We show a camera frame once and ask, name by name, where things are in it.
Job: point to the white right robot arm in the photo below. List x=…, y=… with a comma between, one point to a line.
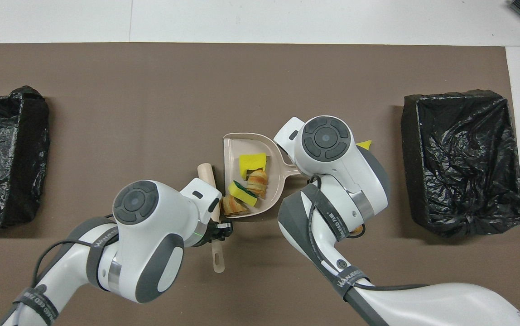
x=332, y=181

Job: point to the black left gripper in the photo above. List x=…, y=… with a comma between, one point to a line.
x=218, y=231

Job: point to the beige plastic dustpan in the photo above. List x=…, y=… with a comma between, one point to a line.
x=233, y=149

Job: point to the beige hand brush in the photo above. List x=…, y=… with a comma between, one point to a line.
x=206, y=174

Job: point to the small yellow sponge piece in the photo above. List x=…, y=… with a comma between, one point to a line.
x=365, y=145

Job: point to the notched yellow sponge piece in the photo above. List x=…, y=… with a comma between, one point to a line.
x=251, y=161

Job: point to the striped toy croissant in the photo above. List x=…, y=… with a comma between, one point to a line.
x=235, y=206
x=258, y=183

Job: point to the black bag-lined bin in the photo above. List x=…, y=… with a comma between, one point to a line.
x=464, y=158
x=6, y=158

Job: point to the yellow sponge with green side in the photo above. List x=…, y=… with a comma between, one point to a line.
x=242, y=194

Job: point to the brown toy bread roll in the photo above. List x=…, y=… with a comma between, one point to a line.
x=358, y=231

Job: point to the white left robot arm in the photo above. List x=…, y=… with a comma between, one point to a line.
x=151, y=235

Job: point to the brown table mat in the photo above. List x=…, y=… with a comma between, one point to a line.
x=106, y=72

